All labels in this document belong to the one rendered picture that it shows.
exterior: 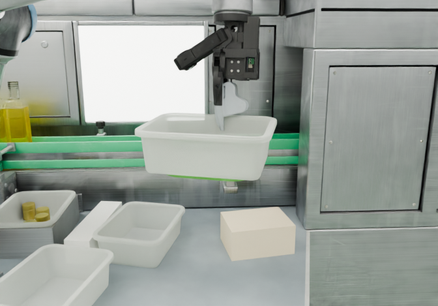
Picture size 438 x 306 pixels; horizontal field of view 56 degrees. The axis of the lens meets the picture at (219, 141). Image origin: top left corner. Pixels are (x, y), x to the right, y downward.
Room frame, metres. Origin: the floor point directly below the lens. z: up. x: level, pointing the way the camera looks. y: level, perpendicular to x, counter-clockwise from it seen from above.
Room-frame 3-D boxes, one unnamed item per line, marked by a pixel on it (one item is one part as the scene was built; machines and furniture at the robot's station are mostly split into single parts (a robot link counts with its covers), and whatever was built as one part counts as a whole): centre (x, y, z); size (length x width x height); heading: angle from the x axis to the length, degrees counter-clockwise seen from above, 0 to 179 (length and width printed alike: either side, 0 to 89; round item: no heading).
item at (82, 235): (1.00, 0.32, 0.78); 0.24 x 0.06 x 0.06; 175
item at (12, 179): (1.12, 0.61, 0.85); 0.09 x 0.04 x 0.07; 3
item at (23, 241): (1.04, 0.49, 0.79); 0.27 x 0.17 x 0.08; 3
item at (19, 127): (1.23, 0.61, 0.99); 0.06 x 0.06 x 0.21; 3
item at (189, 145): (0.71, 0.02, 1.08); 0.22 x 0.17 x 0.09; 78
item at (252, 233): (0.97, -0.10, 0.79); 0.16 x 0.12 x 0.07; 103
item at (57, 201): (1.01, 0.49, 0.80); 0.22 x 0.17 x 0.09; 3
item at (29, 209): (1.09, 0.54, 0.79); 0.04 x 0.04 x 0.04
